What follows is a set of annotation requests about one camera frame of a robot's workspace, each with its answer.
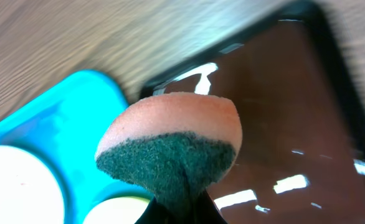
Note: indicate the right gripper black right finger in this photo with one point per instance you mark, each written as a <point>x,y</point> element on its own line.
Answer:
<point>205,210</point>

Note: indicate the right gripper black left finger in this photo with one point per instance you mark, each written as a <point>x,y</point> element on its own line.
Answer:
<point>155,213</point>

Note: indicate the pink green round sponge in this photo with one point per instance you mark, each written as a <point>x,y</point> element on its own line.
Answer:
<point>174,145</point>

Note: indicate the light blue plate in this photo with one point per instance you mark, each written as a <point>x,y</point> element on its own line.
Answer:
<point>29,192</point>

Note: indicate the yellow plate near tray edge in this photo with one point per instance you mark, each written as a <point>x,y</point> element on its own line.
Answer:
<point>119,210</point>

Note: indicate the dark brown rectangular tray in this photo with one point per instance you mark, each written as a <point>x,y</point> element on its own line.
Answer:
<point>303,152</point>

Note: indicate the teal plastic tray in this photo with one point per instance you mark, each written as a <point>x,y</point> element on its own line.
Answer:
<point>61,129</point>

